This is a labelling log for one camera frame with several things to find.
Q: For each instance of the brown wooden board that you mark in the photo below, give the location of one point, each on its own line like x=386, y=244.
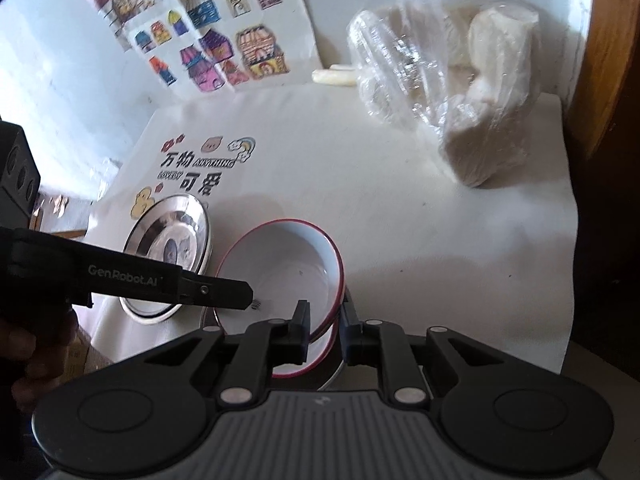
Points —
x=610, y=60

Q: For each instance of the white printed table cloth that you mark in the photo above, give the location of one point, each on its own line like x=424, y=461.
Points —
x=400, y=200

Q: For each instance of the plastic bag of white buns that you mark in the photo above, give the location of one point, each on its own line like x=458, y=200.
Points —
x=450, y=85

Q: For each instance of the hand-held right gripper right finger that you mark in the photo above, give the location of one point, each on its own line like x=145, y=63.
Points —
x=350, y=340

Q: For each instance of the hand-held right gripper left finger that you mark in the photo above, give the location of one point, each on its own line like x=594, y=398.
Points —
x=301, y=332

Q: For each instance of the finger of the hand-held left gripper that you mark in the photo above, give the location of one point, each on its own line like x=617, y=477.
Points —
x=220, y=292

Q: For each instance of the white bowl with red rim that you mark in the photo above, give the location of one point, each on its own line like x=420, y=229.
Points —
x=280, y=260
x=300, y=369

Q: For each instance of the colourful houses drawing paper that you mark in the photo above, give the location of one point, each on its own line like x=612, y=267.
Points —
x=220, y=35

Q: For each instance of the cardboard box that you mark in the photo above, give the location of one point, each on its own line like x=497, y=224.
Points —
x=87, y=355

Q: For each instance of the person's left hand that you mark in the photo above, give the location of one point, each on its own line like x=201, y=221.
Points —
x=35, y=360

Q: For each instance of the stainless steel bowl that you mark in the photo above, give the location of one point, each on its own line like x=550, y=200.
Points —
x=332, y=375

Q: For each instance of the stainless steel plate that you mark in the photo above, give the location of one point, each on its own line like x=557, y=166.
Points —
x=165, y=225

